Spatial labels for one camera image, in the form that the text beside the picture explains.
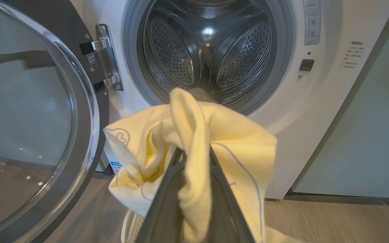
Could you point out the chrome door hinge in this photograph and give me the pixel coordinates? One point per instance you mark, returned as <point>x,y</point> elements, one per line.
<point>106,57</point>

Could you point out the grey warning sticker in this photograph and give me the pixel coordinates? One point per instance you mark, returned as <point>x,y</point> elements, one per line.
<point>312,23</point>

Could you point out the blue white energy label sticker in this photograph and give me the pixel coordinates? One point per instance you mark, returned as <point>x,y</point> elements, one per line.
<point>116,167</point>

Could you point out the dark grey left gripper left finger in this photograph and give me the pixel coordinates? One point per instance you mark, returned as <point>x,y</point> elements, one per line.
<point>164,209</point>

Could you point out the round black glass washer door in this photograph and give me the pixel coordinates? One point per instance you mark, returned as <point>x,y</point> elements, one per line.
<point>35,121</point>

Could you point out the white front-load washing machine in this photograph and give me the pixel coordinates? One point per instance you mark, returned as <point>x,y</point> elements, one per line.
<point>316,118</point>

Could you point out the stainless steel washing machine drum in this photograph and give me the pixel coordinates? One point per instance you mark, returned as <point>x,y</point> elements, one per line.
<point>208,44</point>

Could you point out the pale green cabinet panel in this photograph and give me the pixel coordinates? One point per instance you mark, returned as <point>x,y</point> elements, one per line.
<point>366,135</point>

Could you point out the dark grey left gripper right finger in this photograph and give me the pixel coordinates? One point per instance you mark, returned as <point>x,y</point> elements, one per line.
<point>225,209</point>

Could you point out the dark cabinet plinth strip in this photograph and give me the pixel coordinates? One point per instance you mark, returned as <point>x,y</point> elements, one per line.
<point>343,199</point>

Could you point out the pale yellow printed garment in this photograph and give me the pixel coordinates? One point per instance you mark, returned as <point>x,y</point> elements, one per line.
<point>235,148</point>

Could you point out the white perforated laundry basket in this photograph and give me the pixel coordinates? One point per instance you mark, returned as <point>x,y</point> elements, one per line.
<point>132,226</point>

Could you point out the black door latch socket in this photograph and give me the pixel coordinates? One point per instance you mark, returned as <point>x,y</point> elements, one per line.
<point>306,64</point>

